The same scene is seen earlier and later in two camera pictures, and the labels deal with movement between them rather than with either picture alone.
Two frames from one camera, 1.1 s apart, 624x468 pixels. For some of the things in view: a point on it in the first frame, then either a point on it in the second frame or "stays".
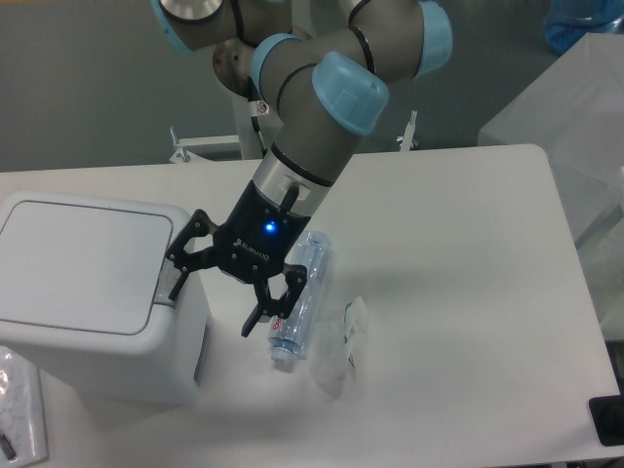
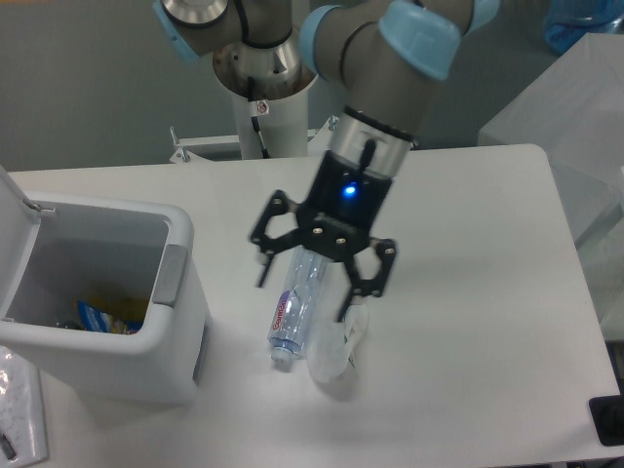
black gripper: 260,235 to 335,220
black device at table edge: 607,415 stays
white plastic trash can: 86,286 stays
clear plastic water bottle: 288,336 stays
